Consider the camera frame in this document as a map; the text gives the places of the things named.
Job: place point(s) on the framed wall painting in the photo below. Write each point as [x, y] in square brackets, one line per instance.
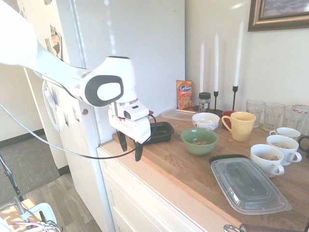
[254, 14]

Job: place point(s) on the metal C clamp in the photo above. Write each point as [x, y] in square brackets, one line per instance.
[48, 212]

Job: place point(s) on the clear plastic container lid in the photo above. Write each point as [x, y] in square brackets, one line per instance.
[176, 114]
[248, 183]

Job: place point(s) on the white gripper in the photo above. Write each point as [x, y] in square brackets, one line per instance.
[135, 130]

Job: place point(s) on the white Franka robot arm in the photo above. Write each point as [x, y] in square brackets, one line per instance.
[60, 70]

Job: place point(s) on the black candle holder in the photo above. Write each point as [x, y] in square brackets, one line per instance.
[235, 89]
[216, 112]

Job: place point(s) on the black plastic food container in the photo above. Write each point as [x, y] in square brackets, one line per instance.
[166, 131]
[214, 158]

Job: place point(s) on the orange snack bag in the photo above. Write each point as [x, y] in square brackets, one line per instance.
[184, 95]

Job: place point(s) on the red mug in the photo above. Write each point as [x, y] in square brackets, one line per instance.
[227, 113]

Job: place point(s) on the white ceramic cup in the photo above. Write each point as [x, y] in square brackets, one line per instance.
[263, 169]
[288, 132]
[287, 153]

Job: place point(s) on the yellow mug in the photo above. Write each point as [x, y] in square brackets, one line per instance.
[243, 128]

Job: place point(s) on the tall white taper candle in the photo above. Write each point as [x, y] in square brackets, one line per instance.
[238, 53]

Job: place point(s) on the small fridge photo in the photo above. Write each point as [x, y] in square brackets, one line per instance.
[76, 113]
[48, 44]
[66, 119]

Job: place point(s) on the green ceramic bowl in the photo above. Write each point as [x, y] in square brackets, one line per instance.
[198, 149]

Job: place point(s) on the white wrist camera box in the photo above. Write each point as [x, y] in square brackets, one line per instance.
[135, 112]

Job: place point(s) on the glass jar red checked lid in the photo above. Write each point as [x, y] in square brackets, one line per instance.
[303, 120]

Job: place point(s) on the large fridge photo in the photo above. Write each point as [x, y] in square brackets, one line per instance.
[56, 41]

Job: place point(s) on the cereal rings pile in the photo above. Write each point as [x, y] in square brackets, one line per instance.
[200, 143]
[281, 145]
[270, 158]

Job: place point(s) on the white drawer cabinet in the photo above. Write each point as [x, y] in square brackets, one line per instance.
[135, 200]

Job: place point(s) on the black stand pole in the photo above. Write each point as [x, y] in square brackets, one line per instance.
[12, 178]

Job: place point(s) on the short white taper candle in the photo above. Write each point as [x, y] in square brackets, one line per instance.
[202, 67]

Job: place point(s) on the white patterned bowl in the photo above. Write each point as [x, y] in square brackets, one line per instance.
[205, 118]

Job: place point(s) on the medium white taper candle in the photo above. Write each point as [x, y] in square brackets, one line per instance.
[216, 62]

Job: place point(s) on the glass jar dark lid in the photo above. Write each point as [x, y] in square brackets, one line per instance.
[204, 102]

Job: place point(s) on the clear glass tumbler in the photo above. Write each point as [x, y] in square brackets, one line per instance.
[272, 116]
[256, 108]
[288, 118]

